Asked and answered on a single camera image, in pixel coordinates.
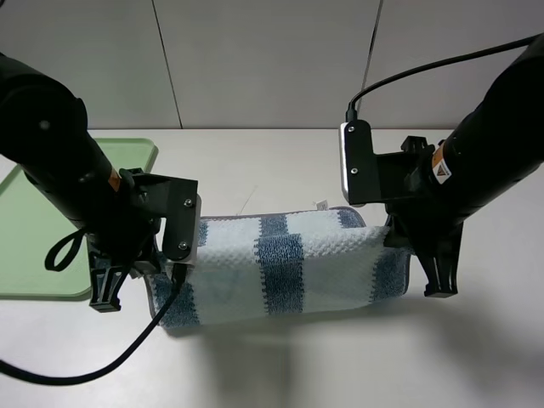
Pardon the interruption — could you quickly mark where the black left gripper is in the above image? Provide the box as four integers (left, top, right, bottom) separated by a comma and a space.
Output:
87, 167, 160, 313

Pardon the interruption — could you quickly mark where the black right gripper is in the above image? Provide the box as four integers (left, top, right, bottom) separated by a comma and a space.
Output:
382, 136, 468, 297

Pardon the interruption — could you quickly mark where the blue white striped towel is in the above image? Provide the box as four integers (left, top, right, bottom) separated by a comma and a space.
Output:
160, 207, 411, 330

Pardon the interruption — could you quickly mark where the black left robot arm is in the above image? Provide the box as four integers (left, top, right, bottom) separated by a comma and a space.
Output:
1, 55, 158, 313

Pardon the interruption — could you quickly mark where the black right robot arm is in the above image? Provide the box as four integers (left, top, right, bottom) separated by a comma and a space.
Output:
386, 37, 543, 298

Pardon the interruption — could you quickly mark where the green plastic tray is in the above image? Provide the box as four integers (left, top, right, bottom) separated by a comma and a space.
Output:
0, 136, 160, 303

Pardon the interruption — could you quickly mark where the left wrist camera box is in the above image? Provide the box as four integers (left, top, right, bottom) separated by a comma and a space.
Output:
133, 173, 201, 264

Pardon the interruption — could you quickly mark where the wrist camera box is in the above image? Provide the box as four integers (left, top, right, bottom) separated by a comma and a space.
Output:
339, 120, 417, 207
133, 173, 201, 264

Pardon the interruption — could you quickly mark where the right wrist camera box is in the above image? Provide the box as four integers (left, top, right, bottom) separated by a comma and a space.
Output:
339, 120, 417, 207

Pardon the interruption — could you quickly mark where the black right camera cable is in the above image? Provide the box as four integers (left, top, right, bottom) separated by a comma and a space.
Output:
347, 36, 536, 124

